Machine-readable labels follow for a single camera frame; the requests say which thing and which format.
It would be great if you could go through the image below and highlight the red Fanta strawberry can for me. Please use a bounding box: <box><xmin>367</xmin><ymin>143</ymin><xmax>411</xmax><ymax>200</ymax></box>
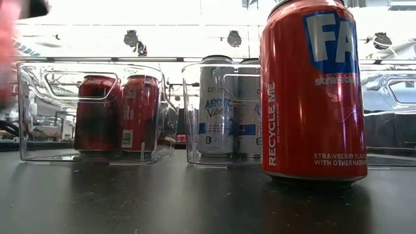
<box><xmin>0</xmin><ymin>0</ymin><xmax>21</xmax><ymax>103</ymax></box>
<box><xmin>259</xmin><ymin>0</ymin><xmax>369</xmax><ymax>188</ymax></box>

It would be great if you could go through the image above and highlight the clear plastic bin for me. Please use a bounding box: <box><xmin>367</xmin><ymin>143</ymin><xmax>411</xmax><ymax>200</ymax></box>
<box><xmin>16</xmin><ymin>61</ymin><xmax>179</xmax><ymax>164</ymax></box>
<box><xmin>359</xmin><ymin>61</ymin><xmax>416</xmax><ymax>168</ymax></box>
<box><xmin>181</xmin><ymin>61</ymin><xmax>263</xmax><ymax>167</ymax></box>

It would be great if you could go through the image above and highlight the white Celsius slim can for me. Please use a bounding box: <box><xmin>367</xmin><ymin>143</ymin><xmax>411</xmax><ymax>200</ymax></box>
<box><xmin>236</xmin><ymin>57</ymin><xmax>263</xmax><ymax>156</ymax></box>
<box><xmin>197</xmin><ymin>54</ymin><xmax>238</xmax><ymax>156</ymax></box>

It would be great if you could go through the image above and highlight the small black round fixture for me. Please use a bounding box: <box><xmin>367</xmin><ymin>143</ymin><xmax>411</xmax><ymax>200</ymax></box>
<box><xmin>226</xmin><ymin>30</ymin><xmax>243</xmax><ymax>49</ymax></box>
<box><xmin>123</xmin><ymin>29</ymin><xmax>140</xmax><ymax>48</ymax></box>
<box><xmin>372</xmin><ymin>32</ymin><xmax>393</xmax><ymax>50</ymax></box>

